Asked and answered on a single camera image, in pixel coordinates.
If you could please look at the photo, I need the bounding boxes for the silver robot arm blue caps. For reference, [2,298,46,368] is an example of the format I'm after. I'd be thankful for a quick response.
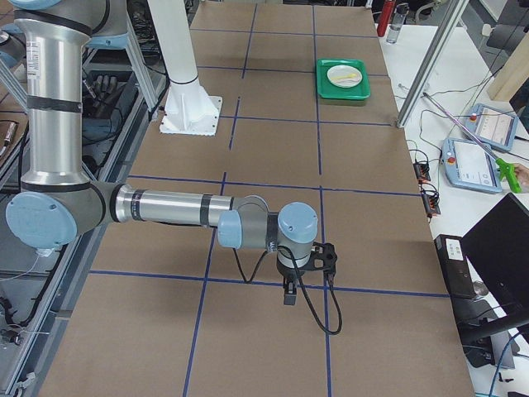
[6,1,337,304]

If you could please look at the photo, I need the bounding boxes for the clear water bottle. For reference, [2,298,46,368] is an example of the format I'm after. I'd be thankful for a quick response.
[386,2,410,44]

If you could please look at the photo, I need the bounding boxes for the yellow plastic spoon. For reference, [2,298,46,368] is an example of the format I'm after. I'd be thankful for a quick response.
[329,74,361,81]

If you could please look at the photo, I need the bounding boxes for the person's hand on grabber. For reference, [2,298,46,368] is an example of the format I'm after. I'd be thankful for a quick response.
[514,163,529,191]

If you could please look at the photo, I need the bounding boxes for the aluminium frame post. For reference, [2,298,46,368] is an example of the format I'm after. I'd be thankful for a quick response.
[396,0,469,128]

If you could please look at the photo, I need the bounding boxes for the far teach pendant tablet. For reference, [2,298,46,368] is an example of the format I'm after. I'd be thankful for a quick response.
[465,103,519,152]

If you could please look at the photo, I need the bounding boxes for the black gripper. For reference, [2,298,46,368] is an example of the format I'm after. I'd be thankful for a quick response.
[277,242,337,305]

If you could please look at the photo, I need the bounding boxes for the green plastic tray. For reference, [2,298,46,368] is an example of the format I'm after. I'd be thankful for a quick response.
[316,59,371,101]

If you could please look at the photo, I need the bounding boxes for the white round plate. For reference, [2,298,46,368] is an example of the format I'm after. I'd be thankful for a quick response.
[326,65,363,88]

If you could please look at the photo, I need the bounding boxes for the teach pendant tablet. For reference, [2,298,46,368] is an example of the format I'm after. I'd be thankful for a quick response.
[441,137,503,194]
[465,103,519,152]

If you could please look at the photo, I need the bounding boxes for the near teach pendant tablet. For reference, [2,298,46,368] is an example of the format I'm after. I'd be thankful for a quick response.
[441,137,503,194]

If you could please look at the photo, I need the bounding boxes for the red bottle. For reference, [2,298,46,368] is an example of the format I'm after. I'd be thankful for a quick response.
[377,0,396,37]

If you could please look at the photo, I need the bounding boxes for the metal reacher grabber stick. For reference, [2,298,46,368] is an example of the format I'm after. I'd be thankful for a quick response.
[422,91,522,194]

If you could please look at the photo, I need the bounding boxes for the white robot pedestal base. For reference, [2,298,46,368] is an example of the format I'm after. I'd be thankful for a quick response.
[148,0,222,136]

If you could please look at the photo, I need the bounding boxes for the black laptop monitor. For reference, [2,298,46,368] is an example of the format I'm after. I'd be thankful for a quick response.
[462,193,529,313]

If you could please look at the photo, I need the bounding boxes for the black desktop box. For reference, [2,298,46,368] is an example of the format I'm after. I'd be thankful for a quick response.
[434,234,489,300]

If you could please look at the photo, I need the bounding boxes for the aluminium side frame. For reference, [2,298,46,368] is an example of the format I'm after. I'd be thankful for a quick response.
[0,24,170,397]

